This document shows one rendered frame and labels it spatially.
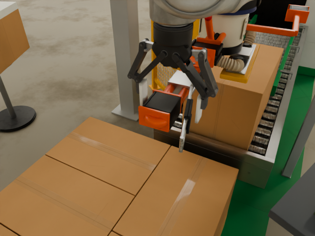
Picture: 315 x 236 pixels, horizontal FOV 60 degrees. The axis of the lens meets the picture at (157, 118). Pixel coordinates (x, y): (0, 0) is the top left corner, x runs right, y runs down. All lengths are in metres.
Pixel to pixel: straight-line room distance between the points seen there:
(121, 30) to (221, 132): 1.24
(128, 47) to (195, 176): 1.32
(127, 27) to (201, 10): 2.02
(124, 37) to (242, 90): 1.26
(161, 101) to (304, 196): 0.80
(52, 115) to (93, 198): 1.65
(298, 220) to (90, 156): 1.04
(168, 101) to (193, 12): 0.35
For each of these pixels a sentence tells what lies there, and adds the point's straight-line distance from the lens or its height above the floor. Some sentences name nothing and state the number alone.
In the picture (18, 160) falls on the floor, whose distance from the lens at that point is 2.53.
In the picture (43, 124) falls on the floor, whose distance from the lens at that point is 2.82.
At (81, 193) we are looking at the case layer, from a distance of 1.42.
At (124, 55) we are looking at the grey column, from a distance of 2.42.
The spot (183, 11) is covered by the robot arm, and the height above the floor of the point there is 1.56.
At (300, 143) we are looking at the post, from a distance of 2.14.
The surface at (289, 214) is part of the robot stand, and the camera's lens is 1.17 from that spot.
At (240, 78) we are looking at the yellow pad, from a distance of 1.03.
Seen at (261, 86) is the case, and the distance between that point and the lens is 1.44.
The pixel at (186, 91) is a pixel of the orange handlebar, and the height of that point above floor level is 1.28.
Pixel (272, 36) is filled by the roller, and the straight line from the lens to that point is 3.27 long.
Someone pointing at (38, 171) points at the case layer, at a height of 0.54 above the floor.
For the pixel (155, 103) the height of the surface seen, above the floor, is 1.29.
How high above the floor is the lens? 1.64
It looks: 38 degrees down
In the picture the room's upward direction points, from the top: straight up
